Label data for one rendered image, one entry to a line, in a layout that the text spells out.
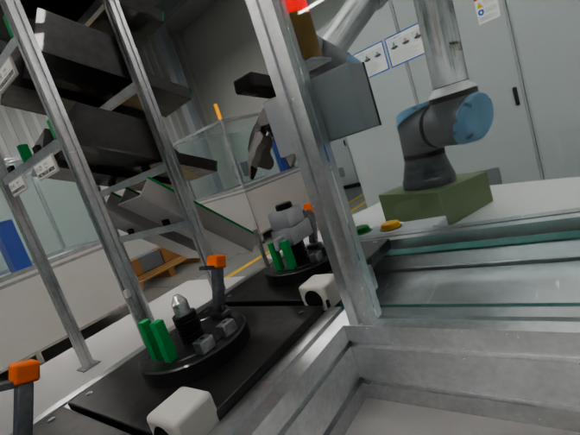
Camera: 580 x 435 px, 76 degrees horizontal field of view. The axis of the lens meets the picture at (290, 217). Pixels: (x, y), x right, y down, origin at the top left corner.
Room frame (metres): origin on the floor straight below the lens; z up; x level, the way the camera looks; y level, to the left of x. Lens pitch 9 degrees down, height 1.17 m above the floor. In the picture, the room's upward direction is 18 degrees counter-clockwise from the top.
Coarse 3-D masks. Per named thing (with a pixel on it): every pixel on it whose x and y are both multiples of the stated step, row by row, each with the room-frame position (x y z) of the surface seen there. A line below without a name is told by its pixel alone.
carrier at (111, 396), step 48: (144, 336) 0.42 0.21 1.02; (192, 336) 0.44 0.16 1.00; (240, 336) 0.43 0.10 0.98; (288, 336) 0.42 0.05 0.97; (96, 384) 0.46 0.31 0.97; (144, 384) 0.42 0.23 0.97; (192, 384) 0.38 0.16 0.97; (240, 384) 0.35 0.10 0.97; (144, 432) 0.32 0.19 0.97; (192, 432) 0.30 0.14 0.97
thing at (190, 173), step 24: (72, 120) 0.69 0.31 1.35; (96, 120) 0.70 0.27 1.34; (120, 120) 0.73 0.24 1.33; (144, 120) 0.76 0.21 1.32; (96, 144) 0.69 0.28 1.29; (120, 144) 0.72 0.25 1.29; (144, 144) 0.74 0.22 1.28; (120, 168) 0.82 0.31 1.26; (192, 168) 0.81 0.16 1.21; (216, 168) 0.83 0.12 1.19
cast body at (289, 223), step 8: (280, 208) 0.64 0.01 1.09; (288, 208) 0.64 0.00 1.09; (296, 208) 0.64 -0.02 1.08; (272, 216) 0.64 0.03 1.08; (280, 216) 0.63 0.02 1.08; (288, 216) 0.62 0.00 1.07; (296, 216) 0.64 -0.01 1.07; (272, 224) 0.64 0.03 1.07; (280, 224) 0.63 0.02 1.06; (288, 224) 0.62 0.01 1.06; (296, 224) 0.63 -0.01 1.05; (304, 224) 0.65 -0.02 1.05; (272, 232) 0.64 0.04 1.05; (280, 232) 0.63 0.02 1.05; (288, 232) 0.62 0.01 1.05; (296, 232) 0.63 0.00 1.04; (304, 232) 0.64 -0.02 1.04; (312, 232) 0.66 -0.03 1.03; (280, 240) 0.62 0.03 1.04; (296, 240) 0.62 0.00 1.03; (280, 248) 0.61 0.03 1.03
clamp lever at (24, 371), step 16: (16, 368) 0.31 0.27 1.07; (32, 368) 0.32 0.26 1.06; (0, 384) 0.31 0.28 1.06; (16, 384) 0.31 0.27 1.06; (32, 384) 0.32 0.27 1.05; (16, 400) 0.31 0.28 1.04; (32, 400) 0.32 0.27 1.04; (16, 416) 0.31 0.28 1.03; (32, 416) 0.31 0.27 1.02; (16, 432) 0.30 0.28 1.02; (32, 432) 0.31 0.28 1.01
